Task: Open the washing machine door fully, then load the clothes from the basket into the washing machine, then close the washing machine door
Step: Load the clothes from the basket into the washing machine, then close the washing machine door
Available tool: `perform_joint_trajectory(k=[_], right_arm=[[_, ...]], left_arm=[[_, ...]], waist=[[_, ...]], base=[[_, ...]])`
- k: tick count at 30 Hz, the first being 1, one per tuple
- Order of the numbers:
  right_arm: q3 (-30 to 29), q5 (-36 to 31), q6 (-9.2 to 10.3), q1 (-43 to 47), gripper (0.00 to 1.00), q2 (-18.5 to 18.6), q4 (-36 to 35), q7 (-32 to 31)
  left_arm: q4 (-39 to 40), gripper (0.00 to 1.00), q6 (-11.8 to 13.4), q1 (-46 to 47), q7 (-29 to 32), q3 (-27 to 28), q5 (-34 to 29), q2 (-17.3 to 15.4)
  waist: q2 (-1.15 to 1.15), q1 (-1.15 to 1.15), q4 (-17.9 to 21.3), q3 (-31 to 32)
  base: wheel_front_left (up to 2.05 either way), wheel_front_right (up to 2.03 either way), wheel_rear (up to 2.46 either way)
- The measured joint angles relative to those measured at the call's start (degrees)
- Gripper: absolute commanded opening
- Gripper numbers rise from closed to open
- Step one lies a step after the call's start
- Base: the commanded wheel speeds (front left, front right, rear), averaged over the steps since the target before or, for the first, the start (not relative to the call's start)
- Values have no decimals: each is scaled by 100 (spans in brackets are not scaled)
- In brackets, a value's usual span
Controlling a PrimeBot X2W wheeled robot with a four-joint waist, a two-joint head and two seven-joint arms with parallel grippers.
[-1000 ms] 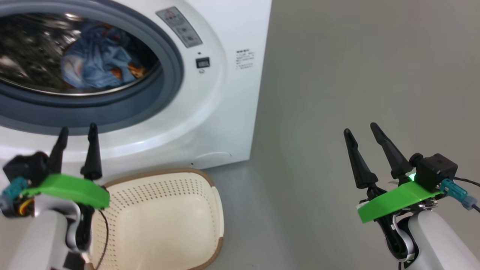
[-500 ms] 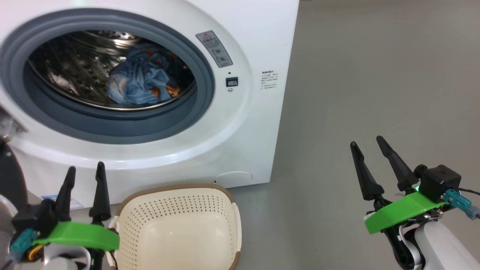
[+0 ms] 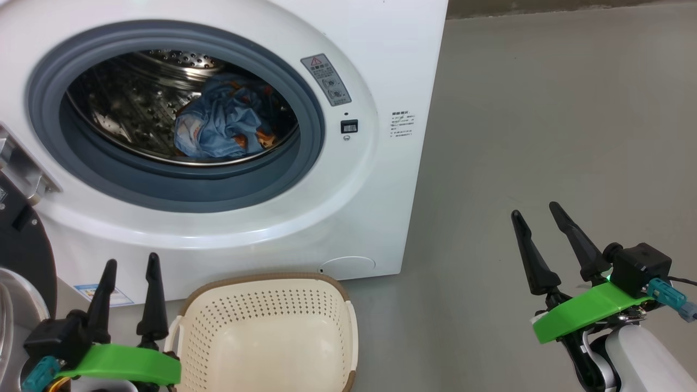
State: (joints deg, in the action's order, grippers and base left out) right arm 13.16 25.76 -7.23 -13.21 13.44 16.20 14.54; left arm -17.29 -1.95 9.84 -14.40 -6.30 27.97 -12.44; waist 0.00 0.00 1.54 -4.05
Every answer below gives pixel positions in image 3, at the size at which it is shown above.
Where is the white front-load washing machine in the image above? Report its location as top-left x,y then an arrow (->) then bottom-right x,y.
0,0 -> 449,305

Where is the cream perforated laundry basket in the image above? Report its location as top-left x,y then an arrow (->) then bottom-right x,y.
164,272 -> 360,392

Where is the black round glass washer door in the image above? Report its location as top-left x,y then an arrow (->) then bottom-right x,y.
0,122 -> 62,392

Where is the blue energy label sticker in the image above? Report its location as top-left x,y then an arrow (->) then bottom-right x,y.
74,283 -> 134,307

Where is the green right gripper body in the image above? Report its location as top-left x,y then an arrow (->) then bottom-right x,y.
533,280 -> 654,345

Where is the blue tiger print garment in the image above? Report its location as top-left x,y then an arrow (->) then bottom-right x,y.
174,87 -> 265,160

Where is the round white filter cover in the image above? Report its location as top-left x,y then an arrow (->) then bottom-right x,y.
320,256 -> 376,281

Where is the grey warning sticker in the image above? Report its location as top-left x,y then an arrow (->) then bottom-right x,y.
301,53 -> 352,107

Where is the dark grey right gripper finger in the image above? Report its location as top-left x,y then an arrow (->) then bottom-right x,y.
549,201 -> 612,282
511,210 -> 561,296

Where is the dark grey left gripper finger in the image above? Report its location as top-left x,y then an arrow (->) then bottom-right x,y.
136,252 -> 169,349
86,259 -> 118,345

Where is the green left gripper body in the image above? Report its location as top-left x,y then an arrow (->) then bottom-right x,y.
54,343 -> 182,387

